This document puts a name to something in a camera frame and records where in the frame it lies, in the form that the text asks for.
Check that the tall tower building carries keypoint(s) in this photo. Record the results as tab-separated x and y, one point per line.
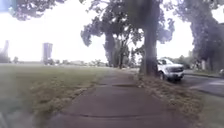
47	53

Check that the wide grass field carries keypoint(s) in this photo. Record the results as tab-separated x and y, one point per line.
40	86

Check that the distant row of trees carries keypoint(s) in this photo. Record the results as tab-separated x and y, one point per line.
76	62

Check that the reddish-brown paved path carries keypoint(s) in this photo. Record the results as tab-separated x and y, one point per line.
116	100

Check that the cluster of trees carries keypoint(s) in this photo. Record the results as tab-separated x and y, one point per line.
110	50

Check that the grey asphalt road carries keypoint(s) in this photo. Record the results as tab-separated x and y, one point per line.
206	83

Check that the distant tall trees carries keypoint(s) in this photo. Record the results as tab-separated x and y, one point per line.
4	56

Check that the trees beyond the road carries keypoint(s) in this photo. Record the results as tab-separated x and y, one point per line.
206	40

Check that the grass verge strip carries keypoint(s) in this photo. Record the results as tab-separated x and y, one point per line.
173	96

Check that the white car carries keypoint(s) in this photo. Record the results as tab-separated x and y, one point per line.
170	70

